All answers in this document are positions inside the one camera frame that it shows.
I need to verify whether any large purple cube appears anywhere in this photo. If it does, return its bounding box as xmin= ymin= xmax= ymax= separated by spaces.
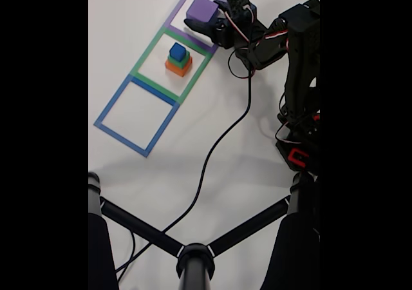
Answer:
xmin=185 ymin=0 xmax=221 ymax=25

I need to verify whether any small blue cube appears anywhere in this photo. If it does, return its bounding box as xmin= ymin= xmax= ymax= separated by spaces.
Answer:
xmin=169 ymin=42 xmax=188 ymax=62

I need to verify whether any green cube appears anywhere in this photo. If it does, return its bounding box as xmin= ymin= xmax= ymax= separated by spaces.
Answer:
xmin=167 ymin=50 xmax=191 ymax=70

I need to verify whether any orange cube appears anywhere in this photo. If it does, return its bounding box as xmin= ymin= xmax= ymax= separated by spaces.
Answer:
xmin=164 ymin=56 xmax=194 ymax=78

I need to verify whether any red table clamp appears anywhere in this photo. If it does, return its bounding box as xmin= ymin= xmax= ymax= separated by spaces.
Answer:
xmin=288 ymin=148 xmax=310 ymax=169

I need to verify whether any black tripod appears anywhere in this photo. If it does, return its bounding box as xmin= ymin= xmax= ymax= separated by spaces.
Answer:
xmin=88 ymin=171 xmax=321 ymax=290

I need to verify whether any purple square frame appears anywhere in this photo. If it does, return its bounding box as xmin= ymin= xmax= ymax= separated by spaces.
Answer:
xmin=164 ymin=0 xmax=229 ymax=55

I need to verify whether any red white servo wire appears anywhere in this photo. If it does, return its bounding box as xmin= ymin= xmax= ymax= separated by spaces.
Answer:
xmin=223 ymin=8 xmax=290 ymax=80
xmin=274 ymin=122 xmax=304 ymax=145

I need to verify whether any green square frame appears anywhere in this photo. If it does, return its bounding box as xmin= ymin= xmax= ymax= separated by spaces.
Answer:
xmin=130 ymin=25 xmax=213 ymax=106

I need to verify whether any thick black camera cable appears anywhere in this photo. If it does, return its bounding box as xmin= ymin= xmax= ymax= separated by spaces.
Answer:
xmin=115 ymin=8 xmax=255 ymax=274

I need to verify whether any blue square frame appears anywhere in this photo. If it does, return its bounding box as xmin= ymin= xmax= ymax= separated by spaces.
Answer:
xmin=93 ymin=73 xmax=181 ymax=158

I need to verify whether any thin black cable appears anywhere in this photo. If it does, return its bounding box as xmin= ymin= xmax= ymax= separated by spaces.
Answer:
xmin=116 ymin=231 xmax=136 ymax=281

